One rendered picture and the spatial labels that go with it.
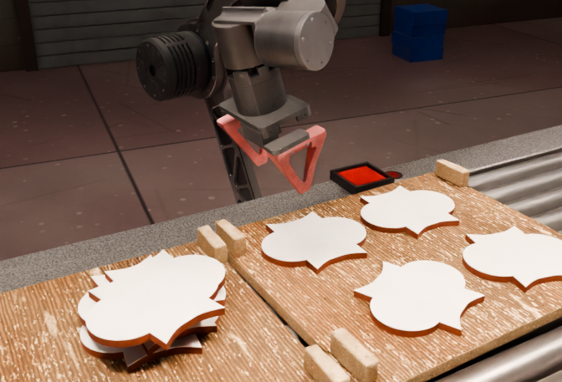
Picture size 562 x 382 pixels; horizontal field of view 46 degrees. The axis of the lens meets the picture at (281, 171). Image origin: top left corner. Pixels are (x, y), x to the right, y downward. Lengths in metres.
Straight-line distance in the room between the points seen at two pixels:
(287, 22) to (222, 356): 0.34
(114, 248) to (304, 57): 0.42
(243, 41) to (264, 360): 0.32
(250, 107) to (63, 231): 2.26
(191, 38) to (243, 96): 1.17
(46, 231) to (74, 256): 2.03
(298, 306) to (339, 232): 0.16
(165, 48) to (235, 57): 1.12
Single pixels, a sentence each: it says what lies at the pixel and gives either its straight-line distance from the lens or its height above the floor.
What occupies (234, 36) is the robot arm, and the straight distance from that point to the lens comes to 0.68.
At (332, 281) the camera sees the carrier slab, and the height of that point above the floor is 0.94.
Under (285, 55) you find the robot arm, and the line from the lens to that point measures 0.64.
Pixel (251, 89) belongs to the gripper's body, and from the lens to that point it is 0.70.
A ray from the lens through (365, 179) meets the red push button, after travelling 1.07.
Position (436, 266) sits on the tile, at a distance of 0.82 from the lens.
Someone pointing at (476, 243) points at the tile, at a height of 0.95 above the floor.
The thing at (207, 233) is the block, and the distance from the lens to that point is 0.84.
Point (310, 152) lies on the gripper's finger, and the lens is 0.73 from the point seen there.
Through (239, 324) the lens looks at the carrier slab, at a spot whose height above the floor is 0.94.
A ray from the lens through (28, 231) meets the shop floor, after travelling 2.97.
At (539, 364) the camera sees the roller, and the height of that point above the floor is 0.91.
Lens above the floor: 1.38
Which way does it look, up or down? 25 degrees down
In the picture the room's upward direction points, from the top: straight up
